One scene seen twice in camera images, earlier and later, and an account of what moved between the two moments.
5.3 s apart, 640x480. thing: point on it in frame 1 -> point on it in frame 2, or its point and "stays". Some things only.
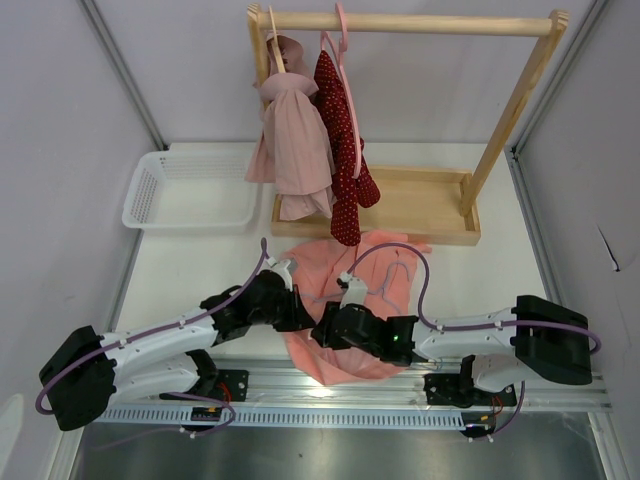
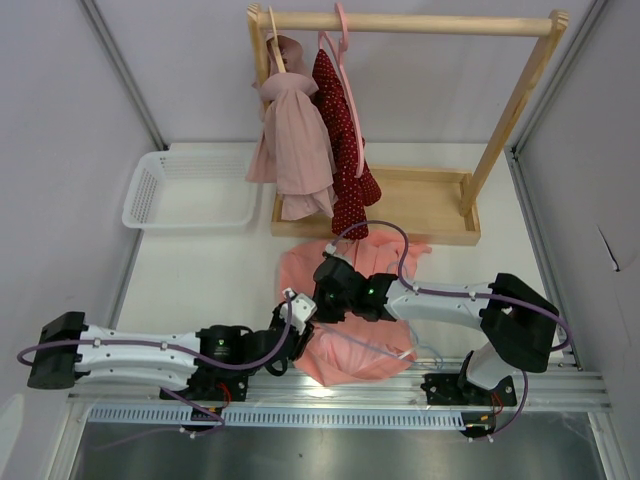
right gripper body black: (333, 339) -> (332, 309)
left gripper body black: (287, 317) -> (300, 339)
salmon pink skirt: (385, 261) stays
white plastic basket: (191, 193) stays
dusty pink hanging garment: (294, 151) stays
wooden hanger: (276, 44) stays
